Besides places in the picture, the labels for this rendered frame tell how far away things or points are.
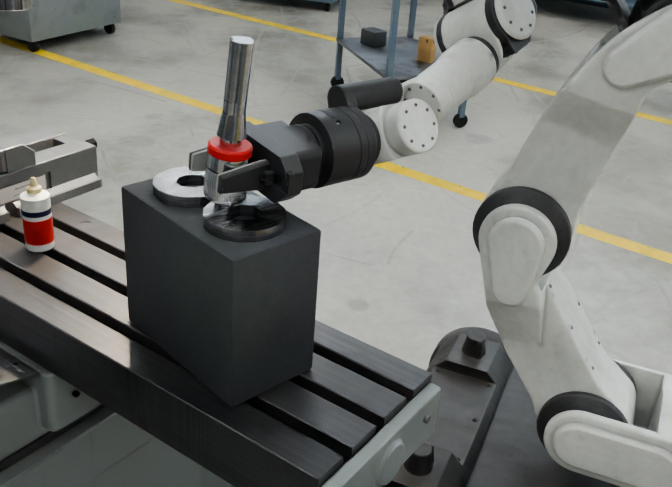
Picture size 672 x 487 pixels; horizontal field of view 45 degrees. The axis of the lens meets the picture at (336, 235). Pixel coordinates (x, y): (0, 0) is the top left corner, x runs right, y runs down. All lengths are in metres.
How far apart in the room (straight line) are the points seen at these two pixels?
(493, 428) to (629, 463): 0.28
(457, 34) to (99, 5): 5.00
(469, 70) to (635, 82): 0.21
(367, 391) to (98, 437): 0.48
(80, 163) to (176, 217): 0.53
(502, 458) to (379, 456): 0.58
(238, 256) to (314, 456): 0.22
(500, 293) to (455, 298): 1.75
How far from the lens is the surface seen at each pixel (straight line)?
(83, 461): 1.29
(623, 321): 3.07
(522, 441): 1.52
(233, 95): 0.84
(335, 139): 0.92
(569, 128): 1.17
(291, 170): 0.86
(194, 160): 0.88
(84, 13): 5.96
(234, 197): 0.87
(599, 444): 1.35
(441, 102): 1.06
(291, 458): 0.87
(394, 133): 0.96
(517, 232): 1.19
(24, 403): 1.17
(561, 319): 1.30
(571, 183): 1.20
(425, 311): 2.88
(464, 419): 1.50
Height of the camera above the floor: 1.53
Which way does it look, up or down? 27 degrees down
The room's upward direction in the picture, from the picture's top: 4 degrees clockwise
